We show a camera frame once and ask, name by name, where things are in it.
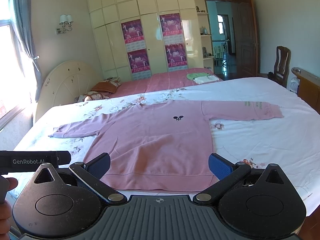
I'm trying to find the pink long-sleeve sweater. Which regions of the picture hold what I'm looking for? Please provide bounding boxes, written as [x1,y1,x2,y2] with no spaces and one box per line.
[52,100,283,192]

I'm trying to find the person's left hand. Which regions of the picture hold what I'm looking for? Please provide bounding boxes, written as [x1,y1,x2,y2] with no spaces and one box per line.
[0,178,18,240]

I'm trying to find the floral red-white pillow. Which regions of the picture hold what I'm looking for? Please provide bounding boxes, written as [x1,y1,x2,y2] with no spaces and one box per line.
[74,91,111,103]

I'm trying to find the orange patterned pillow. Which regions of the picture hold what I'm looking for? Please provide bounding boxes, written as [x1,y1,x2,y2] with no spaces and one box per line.
[91,77,121,94]

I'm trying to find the cream round headboard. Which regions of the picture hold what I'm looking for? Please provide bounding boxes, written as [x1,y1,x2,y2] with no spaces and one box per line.
[34,60,103,122]

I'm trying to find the white folded cloth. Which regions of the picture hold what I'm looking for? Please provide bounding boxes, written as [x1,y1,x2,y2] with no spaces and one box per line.
[194,75,220,85]

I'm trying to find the green folded cloth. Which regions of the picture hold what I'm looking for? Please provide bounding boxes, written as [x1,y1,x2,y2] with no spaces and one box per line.
[186,73,210,80]

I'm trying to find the pink striped bedsheet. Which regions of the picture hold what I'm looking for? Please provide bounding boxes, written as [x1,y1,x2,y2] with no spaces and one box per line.
[102,68,216,98]

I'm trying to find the lower left pink poster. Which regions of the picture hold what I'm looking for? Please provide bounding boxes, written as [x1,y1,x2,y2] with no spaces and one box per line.
[127,49,151,81]

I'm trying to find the pink poster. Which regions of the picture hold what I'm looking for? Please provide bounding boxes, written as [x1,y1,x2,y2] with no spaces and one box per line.
[127,49,151,81]
[160,13,184,46]
[121,19,146,53]
[165,43,188,72]

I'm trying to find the wooden tv cabinet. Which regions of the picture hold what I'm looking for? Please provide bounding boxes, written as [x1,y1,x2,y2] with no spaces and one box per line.
[291,67,320,113]

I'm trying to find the dark wooden chair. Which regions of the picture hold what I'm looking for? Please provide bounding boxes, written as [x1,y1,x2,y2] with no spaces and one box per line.
[267,46,291,88]

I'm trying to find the lower right pink poster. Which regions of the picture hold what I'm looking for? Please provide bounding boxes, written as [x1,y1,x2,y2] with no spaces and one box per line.
[165,43,188,72]

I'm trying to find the brown wooden door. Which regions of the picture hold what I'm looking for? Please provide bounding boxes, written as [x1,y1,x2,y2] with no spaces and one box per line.
[234,0,259,77]

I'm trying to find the upper left pink poster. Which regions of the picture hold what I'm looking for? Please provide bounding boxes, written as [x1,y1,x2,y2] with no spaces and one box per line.
[121,19,146,53]

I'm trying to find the cream glossy wardrobe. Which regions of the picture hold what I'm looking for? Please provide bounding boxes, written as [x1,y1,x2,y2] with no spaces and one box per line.
[87,0,214,81]

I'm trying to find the upper right pink poster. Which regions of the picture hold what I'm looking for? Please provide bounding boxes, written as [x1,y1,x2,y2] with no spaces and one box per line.
[160,13,184,46]

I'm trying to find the grey curtain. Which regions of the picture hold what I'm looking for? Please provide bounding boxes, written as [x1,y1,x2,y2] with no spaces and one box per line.
[9,0,42,102]

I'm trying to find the wall sconce lamp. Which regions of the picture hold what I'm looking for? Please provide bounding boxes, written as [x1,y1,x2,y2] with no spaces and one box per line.
[56,14,73,34]

